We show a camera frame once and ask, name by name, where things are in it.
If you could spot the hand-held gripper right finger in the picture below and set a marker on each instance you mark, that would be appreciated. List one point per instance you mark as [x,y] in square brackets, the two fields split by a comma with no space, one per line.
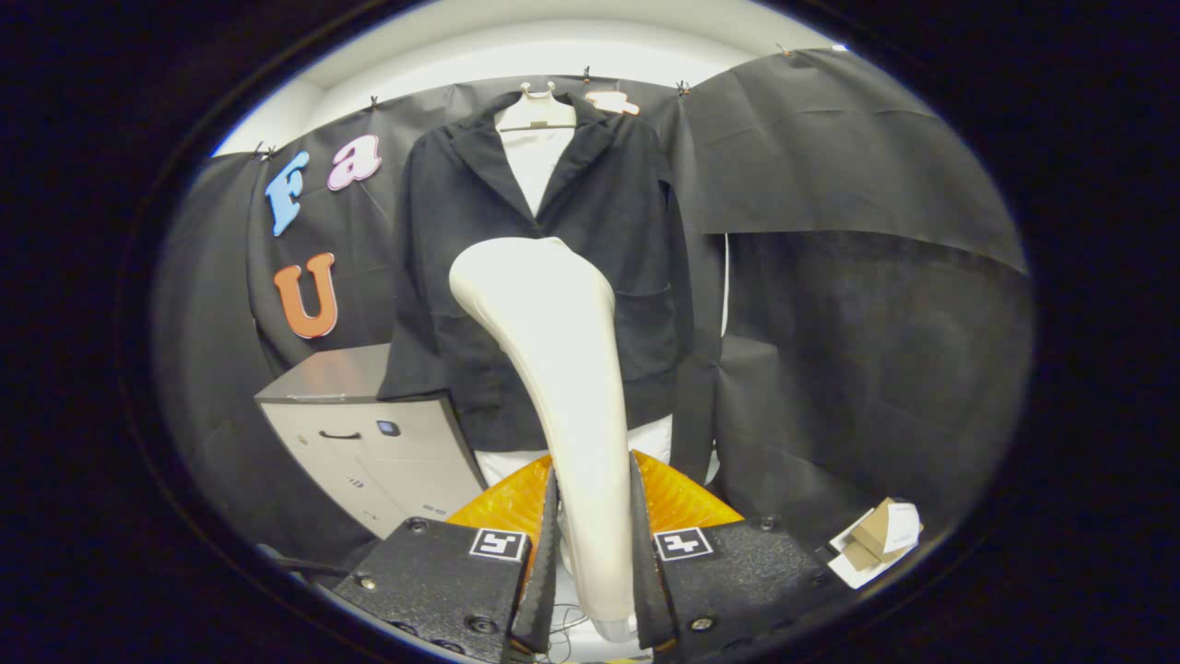
[647,590]

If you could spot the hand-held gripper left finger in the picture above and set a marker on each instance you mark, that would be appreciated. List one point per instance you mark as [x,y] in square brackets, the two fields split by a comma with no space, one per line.
[544,590]

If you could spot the white garment steamer head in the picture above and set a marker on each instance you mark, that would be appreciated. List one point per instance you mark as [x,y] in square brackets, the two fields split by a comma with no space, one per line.
[562,369]

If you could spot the black suit jacket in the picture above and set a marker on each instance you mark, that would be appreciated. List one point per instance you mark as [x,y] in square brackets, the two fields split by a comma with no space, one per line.
[461,231]

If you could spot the grey metal cabinet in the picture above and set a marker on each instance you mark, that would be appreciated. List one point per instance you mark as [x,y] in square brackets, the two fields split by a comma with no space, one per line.
[387,470]

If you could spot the small cardboard box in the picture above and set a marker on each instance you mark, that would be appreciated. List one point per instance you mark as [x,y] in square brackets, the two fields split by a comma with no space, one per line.
[871,539]

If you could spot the black backdrop cloth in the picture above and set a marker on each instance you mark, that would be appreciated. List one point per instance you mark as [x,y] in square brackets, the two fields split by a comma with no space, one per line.
[876,323]

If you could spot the white plastic hanger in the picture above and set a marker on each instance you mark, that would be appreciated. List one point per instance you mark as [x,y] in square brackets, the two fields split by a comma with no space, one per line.
[536,115]

